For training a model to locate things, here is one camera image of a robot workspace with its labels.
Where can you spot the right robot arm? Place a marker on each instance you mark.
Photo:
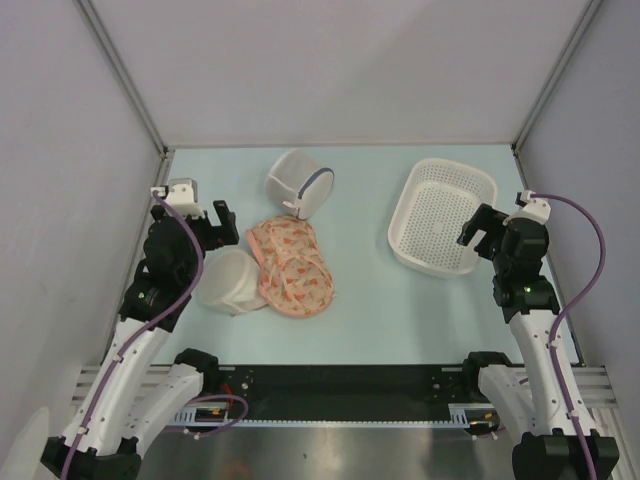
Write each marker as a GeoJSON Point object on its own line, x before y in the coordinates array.
{"type": "Point", "coordinates": [554, 434]}

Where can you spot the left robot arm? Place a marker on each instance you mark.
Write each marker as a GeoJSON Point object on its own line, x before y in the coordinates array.
{"type": "Point", "coordinates": [112, 430]}

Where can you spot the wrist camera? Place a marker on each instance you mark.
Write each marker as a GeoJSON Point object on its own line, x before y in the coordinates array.
{"type": "Point", "coordinates": [181, 195]}
{"type": "Point", "coordinates": [530, 208]}

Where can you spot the white mesh laundry bag blue trim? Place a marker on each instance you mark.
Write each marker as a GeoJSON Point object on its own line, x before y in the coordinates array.
{"type": "Point", "coordinates": [298, 184]}

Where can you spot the white perforated plastic basket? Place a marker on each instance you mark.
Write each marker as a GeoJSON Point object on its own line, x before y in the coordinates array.
{"type": "Point", "coordinates": [438, 197]}

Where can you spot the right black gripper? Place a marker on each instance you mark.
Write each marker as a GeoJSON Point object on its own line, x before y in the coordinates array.
{"type": "Point", "coordinates": [487, 219]}

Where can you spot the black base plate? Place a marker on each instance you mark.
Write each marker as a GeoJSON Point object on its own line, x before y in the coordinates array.
{"type": "Point", "coordinates": [336, 388]}

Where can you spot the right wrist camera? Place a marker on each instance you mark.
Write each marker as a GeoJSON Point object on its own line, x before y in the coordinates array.
{"type": "Point", "coordinates": [530, 208]}

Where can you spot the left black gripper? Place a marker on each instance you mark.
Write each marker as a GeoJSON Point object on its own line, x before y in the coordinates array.
{"type": "Point", "coordinates": [218, 235]}

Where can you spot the white slotted cable duct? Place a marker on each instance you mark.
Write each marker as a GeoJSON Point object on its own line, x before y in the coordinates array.
{"type": "Point", "coordinates": [443, 416]}

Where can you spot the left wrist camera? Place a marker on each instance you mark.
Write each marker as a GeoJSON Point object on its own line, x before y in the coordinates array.
{"type": "Point", "coordinates": [181, 195]}

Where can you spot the floral pink mesh laundry bag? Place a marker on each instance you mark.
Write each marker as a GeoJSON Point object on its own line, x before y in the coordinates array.
{"type": "Point", "coordinates": [294, 279]}

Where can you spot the plain white mesh laundry bag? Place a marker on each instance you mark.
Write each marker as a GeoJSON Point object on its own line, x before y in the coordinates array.
{"type": "Point", "coordinates": [229, 284]}

